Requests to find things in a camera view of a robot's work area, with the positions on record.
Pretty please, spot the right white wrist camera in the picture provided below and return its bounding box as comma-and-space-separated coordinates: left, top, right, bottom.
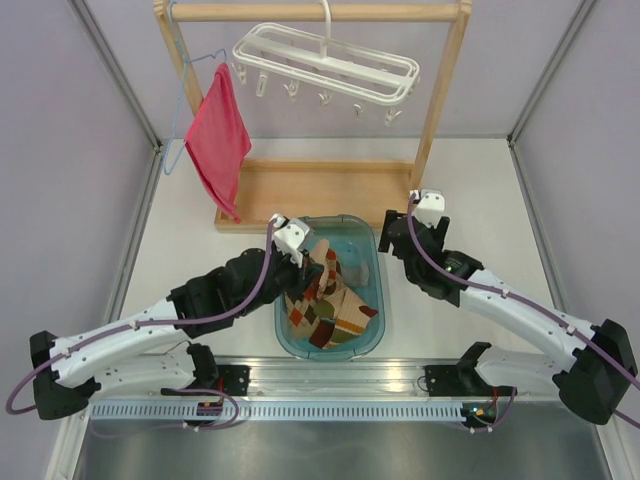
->
410, 189, 446, 227

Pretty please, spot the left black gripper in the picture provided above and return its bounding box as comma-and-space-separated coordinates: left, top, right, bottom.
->
237, 244, 324, 317

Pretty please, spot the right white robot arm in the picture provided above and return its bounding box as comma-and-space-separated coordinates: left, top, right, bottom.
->
378, 210, 639, 427

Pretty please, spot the argyle patterned sock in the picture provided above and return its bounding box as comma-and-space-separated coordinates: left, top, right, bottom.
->
318, 248, 346, 296

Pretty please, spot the aluminium frame post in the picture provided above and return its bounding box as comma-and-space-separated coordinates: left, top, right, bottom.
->
506, 0, 599, 149
67, 0, 162, 153

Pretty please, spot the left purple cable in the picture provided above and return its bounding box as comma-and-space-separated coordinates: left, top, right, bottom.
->
5, 222, 276, 415

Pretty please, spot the red mesh cloth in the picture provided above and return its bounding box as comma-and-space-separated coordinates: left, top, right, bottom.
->
185, 63, 251, 223

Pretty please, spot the blue translucent plastic bin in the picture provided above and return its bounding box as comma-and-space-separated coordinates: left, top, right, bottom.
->
275, 215, 386, 361

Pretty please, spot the slotted cable duct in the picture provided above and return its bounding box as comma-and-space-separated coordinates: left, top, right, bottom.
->
89, 400, 466, 422

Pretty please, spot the white clip sock hanger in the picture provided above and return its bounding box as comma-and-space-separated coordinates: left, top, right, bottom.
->
232, 1, 420, 126

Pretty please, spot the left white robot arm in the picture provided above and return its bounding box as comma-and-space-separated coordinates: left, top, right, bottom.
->
29, 248, 324, 420

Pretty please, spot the blue wire hanger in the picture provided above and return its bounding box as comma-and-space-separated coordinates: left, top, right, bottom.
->
154, 1, 228, 176

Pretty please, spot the right aluminium frame post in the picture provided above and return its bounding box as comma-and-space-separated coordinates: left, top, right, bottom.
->
506, 0, 599, 149

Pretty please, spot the aluminium mounting rail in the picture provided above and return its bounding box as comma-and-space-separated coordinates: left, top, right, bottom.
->
106, 347, 569, 398

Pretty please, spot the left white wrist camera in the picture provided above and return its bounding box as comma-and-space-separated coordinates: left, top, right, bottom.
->
270, 213, 312, 268

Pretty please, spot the cream striped sock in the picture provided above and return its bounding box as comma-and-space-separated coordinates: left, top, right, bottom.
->
302, 238, 341, 304
309, 288, 378, 349

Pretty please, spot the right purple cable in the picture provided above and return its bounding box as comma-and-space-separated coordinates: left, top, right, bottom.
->
407, 195, 640, 429

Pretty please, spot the left aluminium frame post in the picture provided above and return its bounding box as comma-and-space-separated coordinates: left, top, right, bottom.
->
67, 0, 162, 153

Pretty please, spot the purple cable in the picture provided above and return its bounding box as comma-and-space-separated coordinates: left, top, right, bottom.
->
407, 195, 640, 429
5, 222, 276, 415

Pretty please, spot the wooden clothes rack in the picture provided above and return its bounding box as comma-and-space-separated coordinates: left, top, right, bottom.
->
173, 1, 472, 233

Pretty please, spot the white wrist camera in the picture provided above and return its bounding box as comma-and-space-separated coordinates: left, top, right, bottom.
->
410, 189, 446, 227
270, 213, 312, 268

